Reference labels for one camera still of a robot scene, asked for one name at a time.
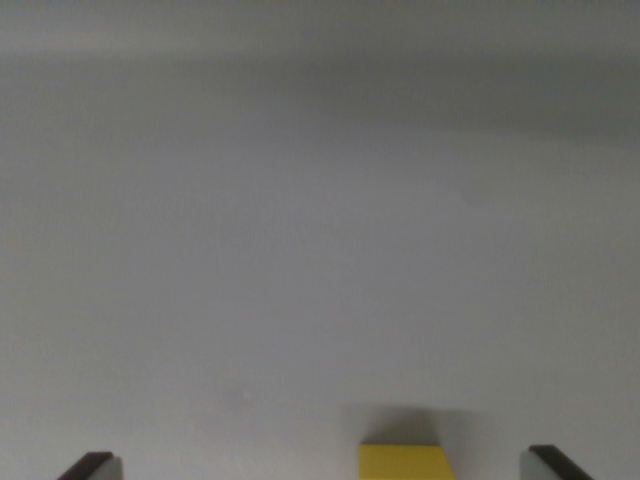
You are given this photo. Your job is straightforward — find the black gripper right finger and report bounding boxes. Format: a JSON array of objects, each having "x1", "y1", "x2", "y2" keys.
[{"x1": 519, "y1": 444, "x2": 596, "y2": 480}]

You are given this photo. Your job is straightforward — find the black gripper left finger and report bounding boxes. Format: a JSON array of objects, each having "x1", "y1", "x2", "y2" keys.
[{"x1": 55, "y1": 451, "x2": 124, "y2": 480}]

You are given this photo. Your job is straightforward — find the yellow cube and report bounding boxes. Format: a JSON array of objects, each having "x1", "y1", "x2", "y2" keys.
[{"x1": 357, "y1": 443, "x2": 455, "y2": 480}]

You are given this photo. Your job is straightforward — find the grey plastic tray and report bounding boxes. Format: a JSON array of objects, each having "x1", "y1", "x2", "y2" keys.
[{"x1": 0, "y1": 0, "x2": 640, "y2": 480}]

